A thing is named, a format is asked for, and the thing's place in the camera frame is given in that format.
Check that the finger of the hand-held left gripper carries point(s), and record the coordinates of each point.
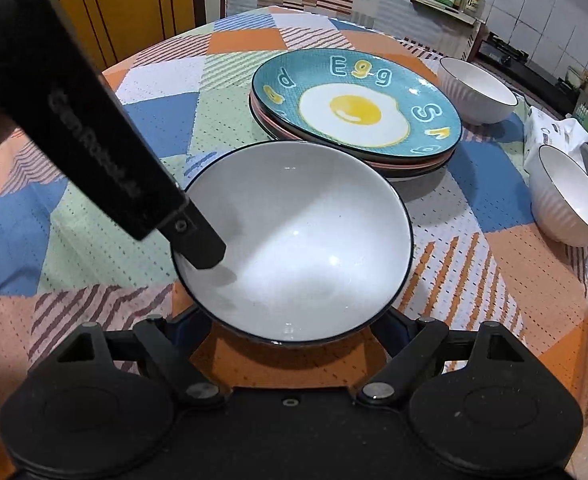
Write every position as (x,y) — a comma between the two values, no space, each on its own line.
(196,240)

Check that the white ribbed bowl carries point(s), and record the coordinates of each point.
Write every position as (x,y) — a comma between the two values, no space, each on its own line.
(474,90)
(299,240)
(564,195)

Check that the black gas stove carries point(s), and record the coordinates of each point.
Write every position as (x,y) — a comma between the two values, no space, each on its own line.
(504,52)

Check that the white tissue pack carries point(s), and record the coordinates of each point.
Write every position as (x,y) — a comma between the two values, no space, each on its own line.
(549,135)

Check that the pale cooking pot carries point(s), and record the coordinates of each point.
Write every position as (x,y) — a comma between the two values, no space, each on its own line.
(581,82)

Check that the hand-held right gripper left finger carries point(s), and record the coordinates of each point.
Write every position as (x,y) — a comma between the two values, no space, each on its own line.
(159,347)

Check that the teal fried egg plate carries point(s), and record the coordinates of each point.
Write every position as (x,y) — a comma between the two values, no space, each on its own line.
(284,90)

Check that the pink rabbit Lovely Bear plate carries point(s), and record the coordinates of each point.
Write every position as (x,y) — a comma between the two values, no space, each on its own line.
(424,165)

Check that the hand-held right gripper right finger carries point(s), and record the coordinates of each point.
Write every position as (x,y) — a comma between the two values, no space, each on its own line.
(396,332)

